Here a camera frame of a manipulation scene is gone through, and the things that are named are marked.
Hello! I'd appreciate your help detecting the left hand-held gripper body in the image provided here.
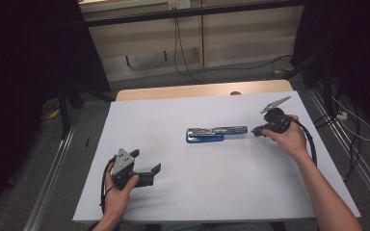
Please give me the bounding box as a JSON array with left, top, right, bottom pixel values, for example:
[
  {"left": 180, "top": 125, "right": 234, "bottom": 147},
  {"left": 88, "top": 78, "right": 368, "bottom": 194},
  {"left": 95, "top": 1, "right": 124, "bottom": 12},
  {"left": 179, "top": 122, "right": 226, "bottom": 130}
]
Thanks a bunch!
[{"left": 110, "top": 147, "right": 140, "bottom": 191}]

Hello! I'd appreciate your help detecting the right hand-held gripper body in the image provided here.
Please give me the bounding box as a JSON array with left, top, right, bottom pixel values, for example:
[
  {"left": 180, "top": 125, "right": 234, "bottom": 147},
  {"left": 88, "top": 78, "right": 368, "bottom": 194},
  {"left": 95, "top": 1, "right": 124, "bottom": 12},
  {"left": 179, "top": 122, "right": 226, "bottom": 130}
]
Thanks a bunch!
[{"left": 259, "top": 95, "right": 293, "bottom": 135}]

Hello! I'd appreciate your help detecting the blue stapler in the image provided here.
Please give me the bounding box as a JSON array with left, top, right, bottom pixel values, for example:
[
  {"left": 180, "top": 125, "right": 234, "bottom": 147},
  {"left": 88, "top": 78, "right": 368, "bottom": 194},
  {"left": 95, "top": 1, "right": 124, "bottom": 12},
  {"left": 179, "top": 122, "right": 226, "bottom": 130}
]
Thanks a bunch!
[{"left": 185, "top": 124, "right": 250, "bottom": 144}]

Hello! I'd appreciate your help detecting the person's right hand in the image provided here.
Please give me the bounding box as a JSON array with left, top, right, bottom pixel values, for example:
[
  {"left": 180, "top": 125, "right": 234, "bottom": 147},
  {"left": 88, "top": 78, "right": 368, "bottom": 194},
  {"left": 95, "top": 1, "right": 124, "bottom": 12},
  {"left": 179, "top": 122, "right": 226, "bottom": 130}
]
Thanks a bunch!
[{"left": 262, "top": 114, "right": 309, "bottom": 161}]

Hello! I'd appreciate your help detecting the person's left hand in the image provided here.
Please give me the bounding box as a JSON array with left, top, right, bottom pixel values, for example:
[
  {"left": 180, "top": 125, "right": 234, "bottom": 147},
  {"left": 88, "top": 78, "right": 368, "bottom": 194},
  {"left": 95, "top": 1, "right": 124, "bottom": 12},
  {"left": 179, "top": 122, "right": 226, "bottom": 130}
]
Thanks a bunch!
[{"left": 103, "top": 164, "right": 140, "bottom": 223}]

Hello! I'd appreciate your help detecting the black metal stand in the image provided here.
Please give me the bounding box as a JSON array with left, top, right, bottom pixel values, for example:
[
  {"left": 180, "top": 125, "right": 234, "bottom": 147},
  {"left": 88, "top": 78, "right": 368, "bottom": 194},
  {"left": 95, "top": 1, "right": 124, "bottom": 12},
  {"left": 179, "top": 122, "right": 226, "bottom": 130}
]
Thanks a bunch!
[
  {"left": 56, "top": 81, "right": 118, "bottom": 141},
  {"left": 281, "top": 50, "right": 335, "bottom": 114}
]

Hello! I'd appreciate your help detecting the white table sheet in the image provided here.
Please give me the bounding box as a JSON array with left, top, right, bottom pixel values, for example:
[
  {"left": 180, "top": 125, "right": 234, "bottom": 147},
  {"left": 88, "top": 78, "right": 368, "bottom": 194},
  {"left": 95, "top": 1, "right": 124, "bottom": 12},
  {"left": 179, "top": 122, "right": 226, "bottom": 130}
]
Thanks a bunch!
[{"left": 72, "top": 90, "right": 362, "bottom": 224}]

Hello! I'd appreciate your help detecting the light wooden table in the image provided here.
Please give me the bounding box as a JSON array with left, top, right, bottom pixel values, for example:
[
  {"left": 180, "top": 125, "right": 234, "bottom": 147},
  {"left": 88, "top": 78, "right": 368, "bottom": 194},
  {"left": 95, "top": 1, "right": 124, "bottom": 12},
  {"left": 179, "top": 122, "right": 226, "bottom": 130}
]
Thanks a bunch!
[{"left": 115, "top": 79, "right": 294, "bottom": 103}]

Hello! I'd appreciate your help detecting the black curtain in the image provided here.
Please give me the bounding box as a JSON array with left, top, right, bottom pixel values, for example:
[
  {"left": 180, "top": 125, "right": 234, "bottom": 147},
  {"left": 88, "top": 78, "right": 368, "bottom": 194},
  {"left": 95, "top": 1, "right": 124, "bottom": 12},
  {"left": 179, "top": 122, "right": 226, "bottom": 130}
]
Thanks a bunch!
[
  {"left": 0, "top": 0, "right": 112, "bottom": 224},
  {"left": 289, "top": 0, "right": 370, "bottom": 138}
]

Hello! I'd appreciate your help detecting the black horizontal metal bar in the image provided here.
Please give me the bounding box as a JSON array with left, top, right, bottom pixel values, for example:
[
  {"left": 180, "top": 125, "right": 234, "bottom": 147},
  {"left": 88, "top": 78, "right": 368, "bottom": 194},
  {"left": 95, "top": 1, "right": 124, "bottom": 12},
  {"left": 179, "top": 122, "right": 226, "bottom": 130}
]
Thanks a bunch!
[{"left": 84, "top": 0, "right": 304, "bottom": 28}]

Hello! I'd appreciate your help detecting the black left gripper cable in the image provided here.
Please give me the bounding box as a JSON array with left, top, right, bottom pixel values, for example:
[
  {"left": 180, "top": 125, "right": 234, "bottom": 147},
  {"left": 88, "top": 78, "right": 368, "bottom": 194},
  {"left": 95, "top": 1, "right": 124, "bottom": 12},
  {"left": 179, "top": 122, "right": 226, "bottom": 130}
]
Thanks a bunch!
[{"left": 99, "top": 154, "right": 119, "bottom": 216}]

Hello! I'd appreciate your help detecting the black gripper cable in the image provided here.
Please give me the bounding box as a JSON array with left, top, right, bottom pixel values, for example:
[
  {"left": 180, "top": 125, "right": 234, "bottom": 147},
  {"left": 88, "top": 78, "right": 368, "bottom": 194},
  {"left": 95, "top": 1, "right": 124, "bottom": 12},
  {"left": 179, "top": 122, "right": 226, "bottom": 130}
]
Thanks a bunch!
[
  {"left": 99, "top": 154, "right": 119, "bottom": 216},
  {"left": 283, "top": 115, "right": 319, "bottom": 168}
]

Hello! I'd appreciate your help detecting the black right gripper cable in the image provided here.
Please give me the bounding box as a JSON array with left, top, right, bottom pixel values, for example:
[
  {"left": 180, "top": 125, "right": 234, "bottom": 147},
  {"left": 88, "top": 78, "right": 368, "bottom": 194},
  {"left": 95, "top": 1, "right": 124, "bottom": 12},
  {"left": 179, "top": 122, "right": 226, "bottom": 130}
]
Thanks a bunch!
[{"left": 283, "top": 115, "right": 319, "bottom": 168}]

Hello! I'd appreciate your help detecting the aluminium floor rail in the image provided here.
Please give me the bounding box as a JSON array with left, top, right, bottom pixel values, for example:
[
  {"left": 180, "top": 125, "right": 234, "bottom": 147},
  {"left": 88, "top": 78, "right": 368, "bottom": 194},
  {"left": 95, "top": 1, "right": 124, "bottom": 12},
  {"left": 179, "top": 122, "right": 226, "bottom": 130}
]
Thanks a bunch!
[
  {"left": 307, "top": 87, "right": 370, "bottom": 219},
  {"left": 22, "top": 124, "right": 77, "bottom": 231}
]

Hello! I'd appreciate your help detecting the black tangled floor cable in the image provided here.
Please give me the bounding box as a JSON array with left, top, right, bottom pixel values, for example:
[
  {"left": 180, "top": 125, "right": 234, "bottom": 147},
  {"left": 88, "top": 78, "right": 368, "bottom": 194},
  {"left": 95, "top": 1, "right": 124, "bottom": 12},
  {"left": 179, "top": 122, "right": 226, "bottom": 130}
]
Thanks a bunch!
[{"left": 312, "top": 105, "right": 362, "bottom": 184}]

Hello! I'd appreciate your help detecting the white cable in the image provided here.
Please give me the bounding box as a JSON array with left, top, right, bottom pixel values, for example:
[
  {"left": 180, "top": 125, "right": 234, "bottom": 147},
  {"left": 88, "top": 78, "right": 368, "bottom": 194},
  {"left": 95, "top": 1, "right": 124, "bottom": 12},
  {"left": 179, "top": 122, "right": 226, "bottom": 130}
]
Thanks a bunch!
[{"left": 330, "top": 95, "right": 370, "bottom": 142}]

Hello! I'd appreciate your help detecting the black hanging cable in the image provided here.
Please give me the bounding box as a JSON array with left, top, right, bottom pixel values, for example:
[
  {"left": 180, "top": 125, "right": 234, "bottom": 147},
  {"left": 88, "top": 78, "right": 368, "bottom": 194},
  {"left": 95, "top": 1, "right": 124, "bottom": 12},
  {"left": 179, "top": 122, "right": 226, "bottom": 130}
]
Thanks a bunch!
[{"left": 172, "top": 16, "right": 204, "bottom": 85}]

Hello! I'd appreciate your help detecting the white wall socket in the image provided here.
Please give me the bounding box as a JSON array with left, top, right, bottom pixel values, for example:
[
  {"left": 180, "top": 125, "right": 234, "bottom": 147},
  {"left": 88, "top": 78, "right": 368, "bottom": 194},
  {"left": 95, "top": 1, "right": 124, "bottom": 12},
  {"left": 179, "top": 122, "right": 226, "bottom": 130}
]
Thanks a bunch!
[{"left": 168, "top": 0, "right": 192, "bottom": 11}]

